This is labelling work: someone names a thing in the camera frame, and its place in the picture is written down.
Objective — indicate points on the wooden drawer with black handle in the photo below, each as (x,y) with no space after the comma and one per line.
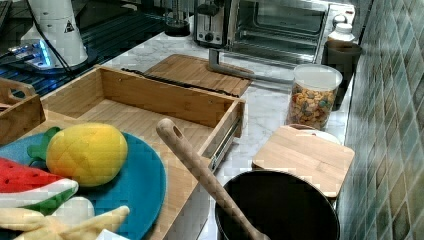
(135,104)

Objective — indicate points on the bamboo cutting board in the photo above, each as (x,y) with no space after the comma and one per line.
(196,71)

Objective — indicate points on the teal canister with wooden lid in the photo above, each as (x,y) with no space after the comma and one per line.
(312,155)

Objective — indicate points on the blue round plate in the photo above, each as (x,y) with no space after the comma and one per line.
(140,184)

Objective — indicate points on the black round stand base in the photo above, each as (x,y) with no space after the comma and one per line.
(177,28)

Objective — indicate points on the clear cereal jar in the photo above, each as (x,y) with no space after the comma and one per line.
(313,95)

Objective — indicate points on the silver toaster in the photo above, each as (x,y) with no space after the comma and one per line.
(210,22)

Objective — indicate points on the stainless toaster oven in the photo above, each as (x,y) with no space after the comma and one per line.
(279,32)

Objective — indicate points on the yellow plush pineapple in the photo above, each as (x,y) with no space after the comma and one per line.
(90,153)

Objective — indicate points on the black cup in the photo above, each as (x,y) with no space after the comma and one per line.
(342,56)

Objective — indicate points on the white capped bottle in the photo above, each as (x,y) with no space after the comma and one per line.
(342,32)

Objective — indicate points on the small wooden crate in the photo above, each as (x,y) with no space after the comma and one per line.
(21,110)

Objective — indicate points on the plush watermelon slice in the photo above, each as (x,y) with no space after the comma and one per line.
(31,188)

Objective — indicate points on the plush banana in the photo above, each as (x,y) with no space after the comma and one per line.
(35,226)

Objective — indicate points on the black pan with wooden handle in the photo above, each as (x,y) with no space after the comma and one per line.
(258,204)

